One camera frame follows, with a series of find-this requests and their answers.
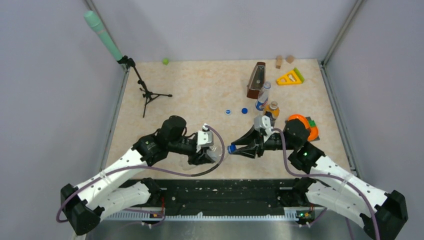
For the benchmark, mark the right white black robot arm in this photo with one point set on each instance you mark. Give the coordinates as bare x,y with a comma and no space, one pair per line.
323,182

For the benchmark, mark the yellow triangle toy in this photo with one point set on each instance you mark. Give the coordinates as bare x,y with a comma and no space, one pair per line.
293,77

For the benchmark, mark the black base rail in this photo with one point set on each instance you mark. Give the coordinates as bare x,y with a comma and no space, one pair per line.
250,198

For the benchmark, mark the orange juice bottle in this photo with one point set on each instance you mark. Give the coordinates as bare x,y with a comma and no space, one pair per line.
272,111

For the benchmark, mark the brown metronome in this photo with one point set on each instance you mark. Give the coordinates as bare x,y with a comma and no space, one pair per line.
256,80

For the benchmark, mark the blue labelled white jar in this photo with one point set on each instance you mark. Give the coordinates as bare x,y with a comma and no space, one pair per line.
216,153

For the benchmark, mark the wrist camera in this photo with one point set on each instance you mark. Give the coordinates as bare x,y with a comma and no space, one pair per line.
262,124
205,138

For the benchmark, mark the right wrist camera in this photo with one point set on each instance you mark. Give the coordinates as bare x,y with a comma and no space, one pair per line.
262,124

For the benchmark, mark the black microphone tripod stand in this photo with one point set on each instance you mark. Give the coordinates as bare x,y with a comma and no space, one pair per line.
148,95

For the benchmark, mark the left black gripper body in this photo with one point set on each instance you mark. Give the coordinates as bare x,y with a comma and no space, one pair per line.
193,159

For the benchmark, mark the orange toy tape dispenser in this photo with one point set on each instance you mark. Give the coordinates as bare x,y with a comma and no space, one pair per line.
309,124

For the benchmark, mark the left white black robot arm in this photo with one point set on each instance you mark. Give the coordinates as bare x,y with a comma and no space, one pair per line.
88,203

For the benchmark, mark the clear crushed plastic bottle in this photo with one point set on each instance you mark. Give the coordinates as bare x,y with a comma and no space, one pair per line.
263,96

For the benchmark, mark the mint green microphone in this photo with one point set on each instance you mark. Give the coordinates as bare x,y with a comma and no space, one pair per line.
97,26

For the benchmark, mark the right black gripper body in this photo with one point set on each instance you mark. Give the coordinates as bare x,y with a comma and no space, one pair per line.
259,142

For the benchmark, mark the small green block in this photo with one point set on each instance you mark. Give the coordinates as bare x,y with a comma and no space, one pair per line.
165,61

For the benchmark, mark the small wooden cube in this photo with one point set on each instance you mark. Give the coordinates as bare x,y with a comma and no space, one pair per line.
290,59

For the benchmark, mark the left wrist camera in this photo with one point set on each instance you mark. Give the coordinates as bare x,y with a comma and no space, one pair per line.
205,138

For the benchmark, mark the tall wooden block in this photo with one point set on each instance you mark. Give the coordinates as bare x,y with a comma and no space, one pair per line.
278,62

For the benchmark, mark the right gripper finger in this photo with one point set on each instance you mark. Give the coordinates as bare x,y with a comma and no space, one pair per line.
245,152
248,139

